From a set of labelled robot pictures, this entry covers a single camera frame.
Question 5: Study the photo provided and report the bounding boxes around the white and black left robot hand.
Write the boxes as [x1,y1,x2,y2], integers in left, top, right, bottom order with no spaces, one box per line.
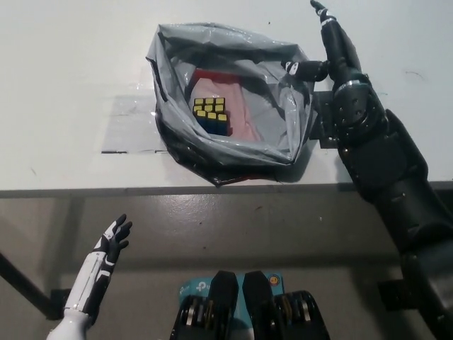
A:
[63,213,134,316]

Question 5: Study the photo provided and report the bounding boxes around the rubik's cube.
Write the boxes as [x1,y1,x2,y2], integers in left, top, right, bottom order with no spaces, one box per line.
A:
[192,97,231,137]

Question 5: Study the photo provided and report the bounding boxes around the pink cloth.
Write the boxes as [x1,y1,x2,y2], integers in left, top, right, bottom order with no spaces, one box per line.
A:
[193,79,265,142]

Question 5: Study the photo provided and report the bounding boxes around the red item in bag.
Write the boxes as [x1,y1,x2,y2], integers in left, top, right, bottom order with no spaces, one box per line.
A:
[193,68,241,86]

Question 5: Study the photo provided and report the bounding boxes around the black diagonal table brace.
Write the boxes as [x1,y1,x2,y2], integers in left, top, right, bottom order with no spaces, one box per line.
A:
[0,251,54,316]

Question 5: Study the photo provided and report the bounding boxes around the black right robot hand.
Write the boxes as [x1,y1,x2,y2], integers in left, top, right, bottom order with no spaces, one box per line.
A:
[281,0,366,89]

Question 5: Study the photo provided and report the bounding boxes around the clear tape patch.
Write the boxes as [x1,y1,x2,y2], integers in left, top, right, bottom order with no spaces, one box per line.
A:
[101,83,167,155]

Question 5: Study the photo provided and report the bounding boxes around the grey plastic bag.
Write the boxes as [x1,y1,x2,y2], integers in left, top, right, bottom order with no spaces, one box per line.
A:
[145,23,319,187]

